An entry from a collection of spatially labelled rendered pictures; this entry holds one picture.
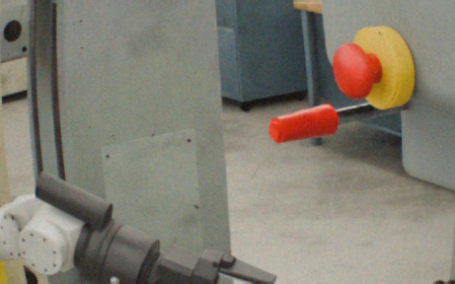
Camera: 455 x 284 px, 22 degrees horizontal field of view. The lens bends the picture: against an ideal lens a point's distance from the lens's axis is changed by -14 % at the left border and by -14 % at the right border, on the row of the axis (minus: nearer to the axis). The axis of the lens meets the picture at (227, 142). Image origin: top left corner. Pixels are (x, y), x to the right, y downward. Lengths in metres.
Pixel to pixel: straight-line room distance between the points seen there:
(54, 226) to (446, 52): 0.68
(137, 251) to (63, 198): 0.10
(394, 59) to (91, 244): 0.61
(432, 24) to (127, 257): 0.64
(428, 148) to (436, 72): 0.19
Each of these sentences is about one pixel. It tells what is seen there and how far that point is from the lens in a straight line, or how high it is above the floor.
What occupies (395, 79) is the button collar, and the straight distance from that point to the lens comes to 0.86.
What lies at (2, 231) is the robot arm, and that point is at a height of 1.49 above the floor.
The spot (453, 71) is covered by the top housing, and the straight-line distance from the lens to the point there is 0.83.
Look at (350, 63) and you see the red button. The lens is 0.85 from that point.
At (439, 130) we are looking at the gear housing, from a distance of 1.00.
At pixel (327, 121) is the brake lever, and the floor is 1.70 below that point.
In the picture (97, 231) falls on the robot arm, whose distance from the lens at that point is 1.39.
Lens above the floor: 1.93
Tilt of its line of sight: 14 degrees down
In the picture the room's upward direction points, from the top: 4 degrees counter-clockwise
